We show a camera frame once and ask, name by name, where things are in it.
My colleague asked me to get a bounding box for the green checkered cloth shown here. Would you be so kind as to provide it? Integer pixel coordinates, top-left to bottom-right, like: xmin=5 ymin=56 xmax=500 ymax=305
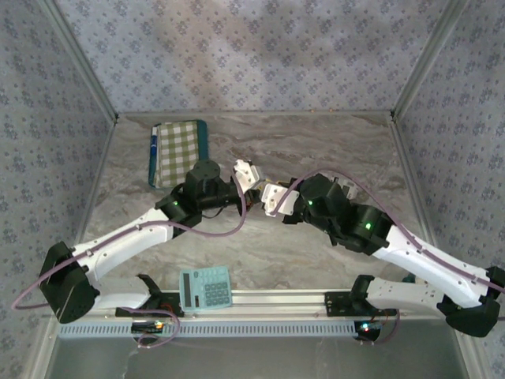
xmin=148 ymin=119 xmax=209 ymax=190

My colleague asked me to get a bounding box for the green checked cloth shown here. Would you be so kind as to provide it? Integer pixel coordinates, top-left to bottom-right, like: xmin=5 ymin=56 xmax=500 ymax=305
xmin=152 ymin=120 xmax=201 ymax=187

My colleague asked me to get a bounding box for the light blue calculator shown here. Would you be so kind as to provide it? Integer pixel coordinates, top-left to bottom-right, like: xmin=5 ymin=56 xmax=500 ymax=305
xmin=179 ymin=265 xmax=234 ymax=315

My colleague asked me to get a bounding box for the small circuit board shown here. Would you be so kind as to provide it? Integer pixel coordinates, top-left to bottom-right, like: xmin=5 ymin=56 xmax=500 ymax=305
xmin=131 ymin=320 xmax=165 ymax=335
xmin=354 ymin=320 xmax=382 ymax=340

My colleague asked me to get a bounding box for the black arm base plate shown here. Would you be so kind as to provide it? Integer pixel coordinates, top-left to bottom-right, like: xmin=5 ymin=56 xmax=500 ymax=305
xmin=115 ymin=291 xmax=185 ymax=318
xmin=324 ymin=291 xmax=374 ymax=319

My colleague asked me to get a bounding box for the aluminium rail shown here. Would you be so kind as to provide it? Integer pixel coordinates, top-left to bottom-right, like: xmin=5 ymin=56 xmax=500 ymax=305
xmin=94 ymin=289 xmax=399 ymax=319

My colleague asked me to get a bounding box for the grey slotted cable duct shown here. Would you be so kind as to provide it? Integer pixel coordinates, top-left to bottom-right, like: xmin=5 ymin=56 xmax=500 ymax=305
xmin=58 ymin=318 xmax=366 ymax=339

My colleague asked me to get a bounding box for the short purple cable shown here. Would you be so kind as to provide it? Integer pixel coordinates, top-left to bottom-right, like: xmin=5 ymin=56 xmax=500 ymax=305
xmin=132 ymin=307 xmax=183 ymax=351
xmin=370 ymin=310 xmax=402 ymax=345

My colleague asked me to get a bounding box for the aluminium frame post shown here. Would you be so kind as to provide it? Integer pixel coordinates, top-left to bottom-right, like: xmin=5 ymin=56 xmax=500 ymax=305
xmin=391 ymin=0 xmax=470 ymax=119
xmin=41 ymin=0 xmax=120 ymax=122

